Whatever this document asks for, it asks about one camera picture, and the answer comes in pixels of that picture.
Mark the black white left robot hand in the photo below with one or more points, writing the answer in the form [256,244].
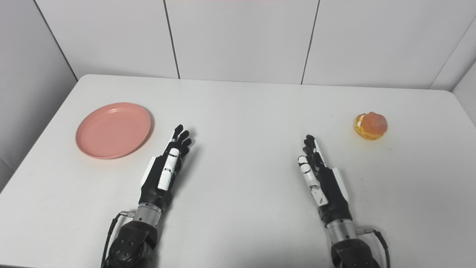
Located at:
[156,186]

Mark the pink round plate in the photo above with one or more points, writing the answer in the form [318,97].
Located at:
[113,130]

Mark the orange cream puff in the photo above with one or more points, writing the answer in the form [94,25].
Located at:
[371,125]

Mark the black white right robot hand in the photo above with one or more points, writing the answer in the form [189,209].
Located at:
[333,190]

